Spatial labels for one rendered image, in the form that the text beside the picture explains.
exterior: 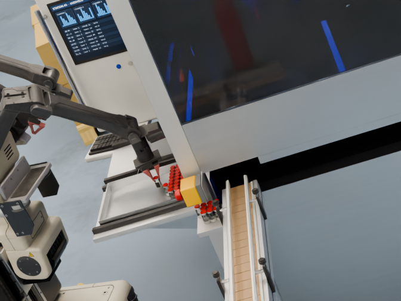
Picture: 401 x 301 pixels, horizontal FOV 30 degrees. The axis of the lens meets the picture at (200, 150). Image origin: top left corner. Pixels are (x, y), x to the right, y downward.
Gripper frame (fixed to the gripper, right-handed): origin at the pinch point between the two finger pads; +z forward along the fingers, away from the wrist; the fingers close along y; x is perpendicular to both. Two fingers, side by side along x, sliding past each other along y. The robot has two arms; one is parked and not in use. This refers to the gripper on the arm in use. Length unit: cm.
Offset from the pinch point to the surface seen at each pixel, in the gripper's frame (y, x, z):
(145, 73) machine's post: 13, -27, -49
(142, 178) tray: -5.3, 10.4, 3.1
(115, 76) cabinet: -1, 81, -14
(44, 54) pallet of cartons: -46, 270, 16
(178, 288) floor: -17, 57, 92
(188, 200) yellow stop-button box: 8.2, -35.3, -5.8
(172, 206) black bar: 1.9, -19.9, 2.7
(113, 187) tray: -17.3, 13.4, 3.3
